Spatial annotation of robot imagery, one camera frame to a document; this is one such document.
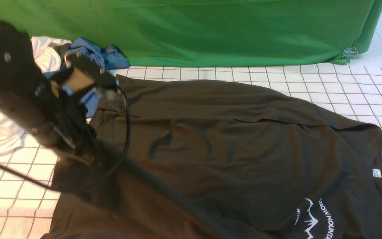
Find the blue shirt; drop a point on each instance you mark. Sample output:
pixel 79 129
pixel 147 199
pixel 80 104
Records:
pixel 108 58

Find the green backdrop cloth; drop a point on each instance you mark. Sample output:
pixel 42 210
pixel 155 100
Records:
pixel 206 33

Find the metal binder clip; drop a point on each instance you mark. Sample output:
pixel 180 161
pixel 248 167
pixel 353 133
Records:
pixel 349 53

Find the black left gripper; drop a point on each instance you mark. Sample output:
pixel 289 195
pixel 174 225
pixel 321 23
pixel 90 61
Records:
pixel 78 138

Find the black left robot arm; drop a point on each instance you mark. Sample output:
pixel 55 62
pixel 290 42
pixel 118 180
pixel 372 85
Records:
pixel 50 110

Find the dark gray long-sleeved shirt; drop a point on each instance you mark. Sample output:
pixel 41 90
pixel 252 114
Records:
pixel 222 160

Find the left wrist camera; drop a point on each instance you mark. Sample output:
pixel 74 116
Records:
pixel 82 76

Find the white shirt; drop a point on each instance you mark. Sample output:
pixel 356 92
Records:
pixel 49 60

